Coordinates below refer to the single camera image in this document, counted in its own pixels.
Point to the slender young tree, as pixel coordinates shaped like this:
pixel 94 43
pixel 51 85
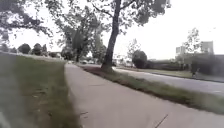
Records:
pixel 192 41

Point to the grey concrete sidewalk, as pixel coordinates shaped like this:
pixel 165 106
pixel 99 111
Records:
pixel 106 100

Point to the large leaning tree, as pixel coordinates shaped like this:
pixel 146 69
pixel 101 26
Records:
pixel 112 36

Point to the grass lawn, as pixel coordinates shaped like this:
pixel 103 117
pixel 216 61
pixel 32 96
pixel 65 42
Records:
pixel 33 86

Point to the grass verge strip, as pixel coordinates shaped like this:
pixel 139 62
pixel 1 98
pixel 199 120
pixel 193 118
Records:
pixel 156 88

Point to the dark hedge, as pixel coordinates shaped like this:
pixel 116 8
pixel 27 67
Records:
pixel 206 64

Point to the pale tall building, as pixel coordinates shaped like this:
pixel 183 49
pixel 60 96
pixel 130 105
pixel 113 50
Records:
pixel 206 47

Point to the grass strip beyond road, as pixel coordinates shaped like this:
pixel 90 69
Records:
pixel 170 72

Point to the round dark bush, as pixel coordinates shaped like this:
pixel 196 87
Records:
pixel 139 59

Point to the row of trees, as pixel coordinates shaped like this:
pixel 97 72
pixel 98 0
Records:
pixel 78 43

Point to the overhanging tree branches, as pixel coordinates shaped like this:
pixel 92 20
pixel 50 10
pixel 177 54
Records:
pixel 16 16

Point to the grey asphalt road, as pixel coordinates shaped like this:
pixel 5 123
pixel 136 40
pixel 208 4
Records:
pixel 186 83

